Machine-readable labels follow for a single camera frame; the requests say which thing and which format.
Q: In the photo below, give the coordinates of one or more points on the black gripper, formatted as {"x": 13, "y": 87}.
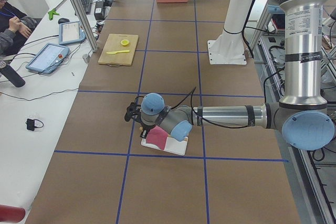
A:
{"x": 145, "y": 127}

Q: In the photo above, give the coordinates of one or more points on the pink microfibre cloth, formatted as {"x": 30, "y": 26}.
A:
{"x": 157, "y": 137}

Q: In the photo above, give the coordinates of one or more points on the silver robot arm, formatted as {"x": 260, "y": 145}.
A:
{"x": 300, "y": 115}

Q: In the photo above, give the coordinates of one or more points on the black water bottle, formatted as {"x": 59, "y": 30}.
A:
{"x": 11, "y": 75}

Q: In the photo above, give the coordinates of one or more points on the white towel rack tray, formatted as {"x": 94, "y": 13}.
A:
{"x": 172, "y": 146}

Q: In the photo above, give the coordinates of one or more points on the yellow plastic knife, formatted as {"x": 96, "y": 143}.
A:
{"x": 118, "y": 52}

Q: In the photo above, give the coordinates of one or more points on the yellow lemon slices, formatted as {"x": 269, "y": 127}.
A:
{"x": 124, "y": 42}

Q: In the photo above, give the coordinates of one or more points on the bamboo cutting board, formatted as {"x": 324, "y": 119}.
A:
{"x": 113, "y": 44}

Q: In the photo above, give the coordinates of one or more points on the near blue teach pendant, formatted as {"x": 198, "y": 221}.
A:
{"x": 48, "y": 58}

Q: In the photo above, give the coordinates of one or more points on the blue teach pendant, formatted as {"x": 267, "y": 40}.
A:
{"x": 71, "y": 33}
{"x": 48, "y": 58}

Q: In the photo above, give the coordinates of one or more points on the far blue teach pendant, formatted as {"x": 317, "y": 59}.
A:
{"x": 71, "y": 33}

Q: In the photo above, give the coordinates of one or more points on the black power adapter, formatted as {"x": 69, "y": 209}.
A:
{"x": 99, "y": 10}

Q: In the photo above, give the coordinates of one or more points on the black computer mouse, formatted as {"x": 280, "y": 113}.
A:
{"x": 63, "y": 20}

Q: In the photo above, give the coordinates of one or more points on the green plastic clamp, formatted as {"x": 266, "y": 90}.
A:
{"x": 53, "y": 12}

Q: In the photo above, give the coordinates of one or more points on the red cylinder object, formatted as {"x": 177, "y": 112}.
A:
{"x": 12, "y": 214}

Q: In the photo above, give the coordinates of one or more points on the seated person dark jacket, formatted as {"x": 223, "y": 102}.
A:
{"x": 16, "y": 28}

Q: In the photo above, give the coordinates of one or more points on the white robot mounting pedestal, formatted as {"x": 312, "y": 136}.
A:
{"x": 228, "y": 48}

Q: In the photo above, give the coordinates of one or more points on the aluminium frame post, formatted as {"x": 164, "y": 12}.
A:
{"x": 79, "y": 10}

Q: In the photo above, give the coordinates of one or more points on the aluminium side frame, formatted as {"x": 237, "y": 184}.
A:
{"x": 268, "y": 43}

